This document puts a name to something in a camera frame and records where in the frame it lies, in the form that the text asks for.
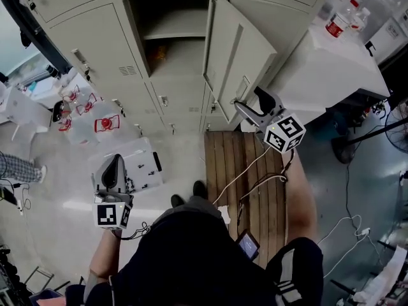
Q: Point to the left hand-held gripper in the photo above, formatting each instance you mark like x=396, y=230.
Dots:
x=106, y=215

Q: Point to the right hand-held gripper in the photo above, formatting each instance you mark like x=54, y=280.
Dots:
x=288, y=129

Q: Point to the grey metal locker door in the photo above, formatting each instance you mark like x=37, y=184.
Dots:
x=236, y=59

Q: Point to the beige metal locker cabinet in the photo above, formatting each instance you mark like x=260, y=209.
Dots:
x=105, y=59

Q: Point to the person's left forearm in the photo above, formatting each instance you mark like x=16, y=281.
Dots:
x=105, y=257

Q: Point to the person's right forearm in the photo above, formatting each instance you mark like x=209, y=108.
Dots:
x=301, y=202

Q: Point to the clear plastic storage bin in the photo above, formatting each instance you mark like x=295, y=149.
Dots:
x=140, y=158

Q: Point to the wooden plank platform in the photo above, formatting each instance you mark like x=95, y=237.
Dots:
x=223, y=158

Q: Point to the person's left black shoe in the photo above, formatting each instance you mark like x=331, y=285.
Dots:
x=177, y=201

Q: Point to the person's black shoe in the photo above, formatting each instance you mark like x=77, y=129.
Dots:
x=177, y=201
x=199, y=190

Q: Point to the teal bucket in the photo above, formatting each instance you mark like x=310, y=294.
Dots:
x=339, y=124

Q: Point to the black waste bin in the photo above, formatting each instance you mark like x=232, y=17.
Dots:
x=57, y=112

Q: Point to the person's right black shoe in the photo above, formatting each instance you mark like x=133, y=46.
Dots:
x=199, y=190

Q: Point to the black standing fan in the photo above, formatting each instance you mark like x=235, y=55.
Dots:
x=341, y=150

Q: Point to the white low table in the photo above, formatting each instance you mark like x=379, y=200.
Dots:
x=48, y=88

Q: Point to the red label bottle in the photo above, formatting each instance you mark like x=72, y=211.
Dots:
x=334, y=27

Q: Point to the crumpled white paper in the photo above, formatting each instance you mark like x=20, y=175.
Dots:
x=224, y=214

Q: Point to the white water dispenser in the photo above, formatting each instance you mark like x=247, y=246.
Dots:
x=22, y=107

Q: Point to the person's body in navy clothes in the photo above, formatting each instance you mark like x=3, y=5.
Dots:
x=191, y=260

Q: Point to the clear plastic bottle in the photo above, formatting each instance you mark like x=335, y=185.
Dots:
x=361, y=18

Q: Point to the black phone with lit screen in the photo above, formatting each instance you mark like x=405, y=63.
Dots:
x=248, y=244

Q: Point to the dark framed window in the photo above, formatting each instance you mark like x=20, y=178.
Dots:
x=48, y=46

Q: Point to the black bracket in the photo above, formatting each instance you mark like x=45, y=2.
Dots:
x=370, y=48

